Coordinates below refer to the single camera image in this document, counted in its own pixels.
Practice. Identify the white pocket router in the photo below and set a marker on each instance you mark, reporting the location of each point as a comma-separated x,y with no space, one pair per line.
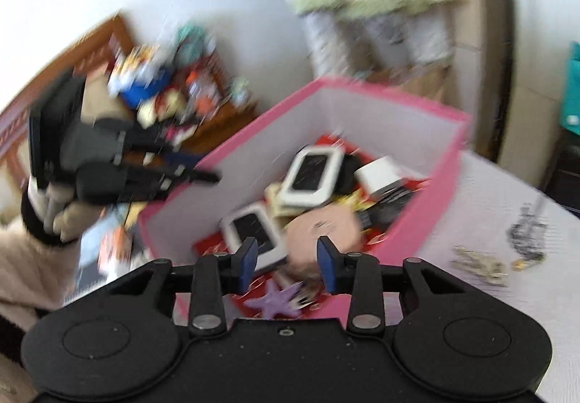
310,176
253,231

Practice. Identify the teal felt tote bag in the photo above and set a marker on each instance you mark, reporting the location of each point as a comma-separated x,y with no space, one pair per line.
572,90

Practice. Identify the black clothes rack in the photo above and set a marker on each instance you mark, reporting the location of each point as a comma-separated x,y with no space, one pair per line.
496,45

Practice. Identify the black printed box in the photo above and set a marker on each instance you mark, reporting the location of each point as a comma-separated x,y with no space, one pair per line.
389,208

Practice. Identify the cream folding phone stand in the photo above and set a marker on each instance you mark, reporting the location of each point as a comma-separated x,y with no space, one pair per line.
276,201

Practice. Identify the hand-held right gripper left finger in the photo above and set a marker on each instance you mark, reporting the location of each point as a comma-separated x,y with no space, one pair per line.
245,265

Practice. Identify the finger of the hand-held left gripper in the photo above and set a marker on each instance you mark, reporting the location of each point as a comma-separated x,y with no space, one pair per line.
158,181
154,138

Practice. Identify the black suitcase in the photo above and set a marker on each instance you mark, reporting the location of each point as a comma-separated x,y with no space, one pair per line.
564,172

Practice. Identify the white fluffy pants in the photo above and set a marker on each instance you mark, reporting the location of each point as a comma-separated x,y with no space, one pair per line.
385,40

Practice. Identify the brown wooden panel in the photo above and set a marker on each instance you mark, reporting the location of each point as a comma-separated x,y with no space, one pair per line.
54,67

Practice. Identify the brown wooden side table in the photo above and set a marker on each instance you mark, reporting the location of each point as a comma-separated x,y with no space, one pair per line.
226,126

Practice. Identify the purple starfish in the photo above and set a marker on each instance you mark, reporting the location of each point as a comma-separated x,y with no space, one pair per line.
274,301

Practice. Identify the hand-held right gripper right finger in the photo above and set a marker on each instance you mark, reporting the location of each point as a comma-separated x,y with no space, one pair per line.
328,265

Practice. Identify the person's left hand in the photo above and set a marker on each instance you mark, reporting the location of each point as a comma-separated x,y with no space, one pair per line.
68,222

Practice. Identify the grey patterned tablecloth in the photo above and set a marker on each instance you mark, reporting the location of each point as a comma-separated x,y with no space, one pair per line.
475,226

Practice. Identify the yellow starfish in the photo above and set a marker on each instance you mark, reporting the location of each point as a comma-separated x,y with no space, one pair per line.
355,200

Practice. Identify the pink round case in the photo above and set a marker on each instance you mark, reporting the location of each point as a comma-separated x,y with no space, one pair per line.
324,231

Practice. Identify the pink storage box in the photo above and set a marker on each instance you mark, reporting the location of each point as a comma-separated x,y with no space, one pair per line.
385,126

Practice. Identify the white charger cube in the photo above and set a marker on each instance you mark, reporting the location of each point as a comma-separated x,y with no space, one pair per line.
380,176

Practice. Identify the person's left forearm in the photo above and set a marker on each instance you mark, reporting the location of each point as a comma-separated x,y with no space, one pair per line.
31,262

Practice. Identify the beige wooden cabinet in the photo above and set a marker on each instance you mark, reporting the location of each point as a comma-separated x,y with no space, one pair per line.
539,67

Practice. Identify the red printed sheet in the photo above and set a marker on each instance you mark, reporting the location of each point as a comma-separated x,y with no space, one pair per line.
213,244

